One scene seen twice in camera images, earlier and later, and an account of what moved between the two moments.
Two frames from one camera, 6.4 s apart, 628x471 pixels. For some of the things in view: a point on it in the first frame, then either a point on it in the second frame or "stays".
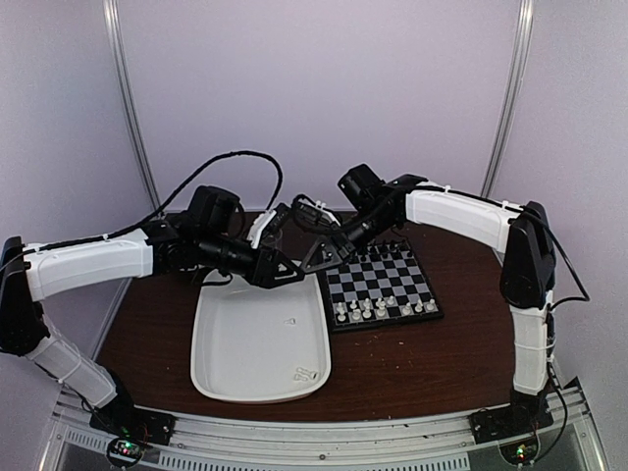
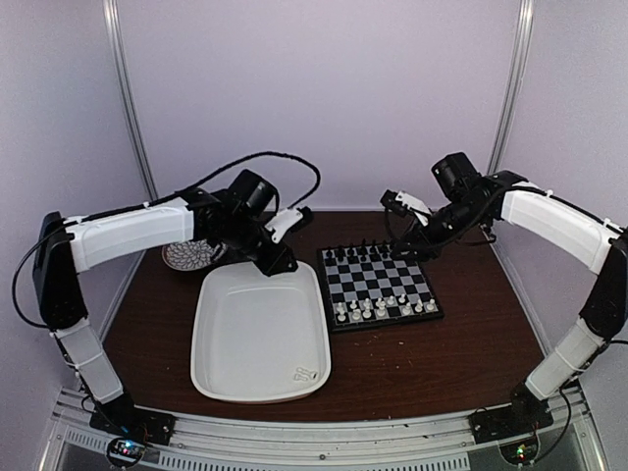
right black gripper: [338, 247] to [421, 241]
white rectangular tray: [257, 344] stays
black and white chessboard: [384, 285] stays
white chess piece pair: [303, 374] stays
